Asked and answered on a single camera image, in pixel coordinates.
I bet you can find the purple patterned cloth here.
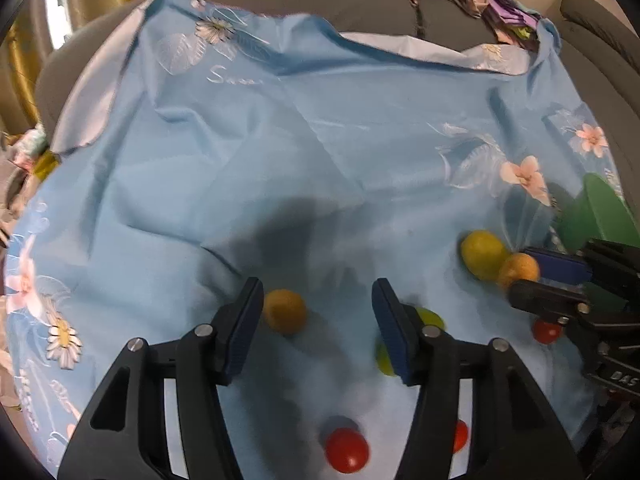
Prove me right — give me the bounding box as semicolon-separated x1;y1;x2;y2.
484;0;547;47

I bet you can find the yellow-green round fruit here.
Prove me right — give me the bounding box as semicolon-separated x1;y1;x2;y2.
460;230;510;281

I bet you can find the pile of patterned cloths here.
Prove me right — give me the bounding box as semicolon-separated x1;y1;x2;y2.
0;127;58;243

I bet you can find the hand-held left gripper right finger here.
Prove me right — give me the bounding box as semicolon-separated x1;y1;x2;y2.
371;278;586;480

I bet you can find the blue floral bed sheet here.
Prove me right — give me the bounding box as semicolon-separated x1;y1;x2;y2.
5;0;626;480

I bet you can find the orange round fruit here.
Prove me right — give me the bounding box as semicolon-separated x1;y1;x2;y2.
497;253;541;291

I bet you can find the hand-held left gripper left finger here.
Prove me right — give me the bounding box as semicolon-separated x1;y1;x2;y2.
57;276;264;480

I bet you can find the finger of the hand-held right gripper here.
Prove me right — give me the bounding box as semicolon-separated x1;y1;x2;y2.
508;280;601;331
522;239;640;291

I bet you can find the green plastic bowl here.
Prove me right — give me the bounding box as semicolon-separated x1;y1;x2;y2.
552;172;640;308

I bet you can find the green round fruit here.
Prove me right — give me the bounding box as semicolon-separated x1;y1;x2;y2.
376;306;447;377

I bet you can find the yellow round fruit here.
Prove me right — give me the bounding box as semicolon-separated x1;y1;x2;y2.
263;289;308;335

